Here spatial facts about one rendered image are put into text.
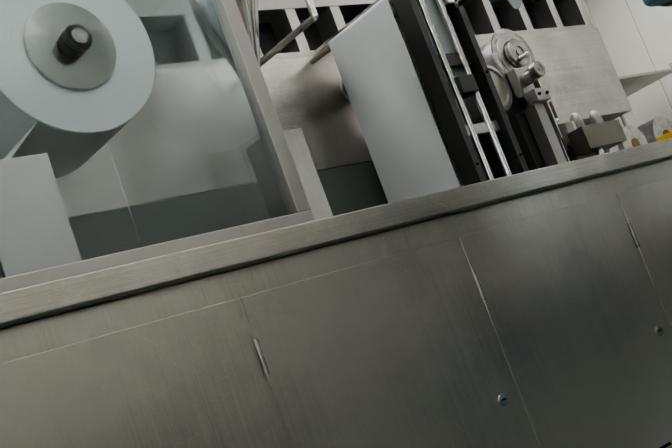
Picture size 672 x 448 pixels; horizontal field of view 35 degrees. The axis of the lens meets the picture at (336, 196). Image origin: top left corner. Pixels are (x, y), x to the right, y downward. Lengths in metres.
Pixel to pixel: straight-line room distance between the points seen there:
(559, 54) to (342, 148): 1.01
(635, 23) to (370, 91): 5.42
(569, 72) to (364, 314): 1.82
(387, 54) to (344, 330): 0.95
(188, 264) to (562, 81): 2.01
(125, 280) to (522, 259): 0.83
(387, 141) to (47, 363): 1.27
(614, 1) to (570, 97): 4.61
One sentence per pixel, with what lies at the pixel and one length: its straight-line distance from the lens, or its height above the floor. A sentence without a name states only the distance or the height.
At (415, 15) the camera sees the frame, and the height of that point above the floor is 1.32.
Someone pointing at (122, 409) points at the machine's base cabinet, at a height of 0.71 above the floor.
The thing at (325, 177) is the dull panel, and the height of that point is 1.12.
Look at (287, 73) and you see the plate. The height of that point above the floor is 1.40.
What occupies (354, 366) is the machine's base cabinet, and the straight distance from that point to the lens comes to 1.69.
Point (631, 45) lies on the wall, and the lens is 7.86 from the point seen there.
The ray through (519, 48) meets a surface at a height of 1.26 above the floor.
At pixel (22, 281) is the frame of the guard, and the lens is 1.51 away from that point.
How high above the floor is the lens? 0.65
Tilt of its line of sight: 9 degrees up
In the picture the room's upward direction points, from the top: 20 degrees counter-clockwise
